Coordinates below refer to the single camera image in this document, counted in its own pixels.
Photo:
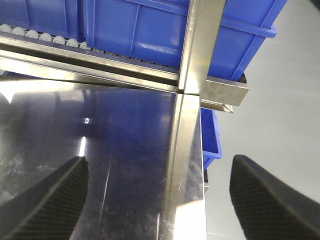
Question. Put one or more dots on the blue bin under table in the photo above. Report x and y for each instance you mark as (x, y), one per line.
(211, 141)

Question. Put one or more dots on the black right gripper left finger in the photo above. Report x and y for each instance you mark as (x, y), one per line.
(49, 210)

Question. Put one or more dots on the large blue bin right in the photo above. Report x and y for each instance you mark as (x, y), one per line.
(154, 31)

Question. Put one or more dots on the stainless steel rack frame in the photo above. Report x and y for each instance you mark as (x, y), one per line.
(48, 60)

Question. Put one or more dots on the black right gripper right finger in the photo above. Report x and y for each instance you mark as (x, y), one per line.
(269, 209)

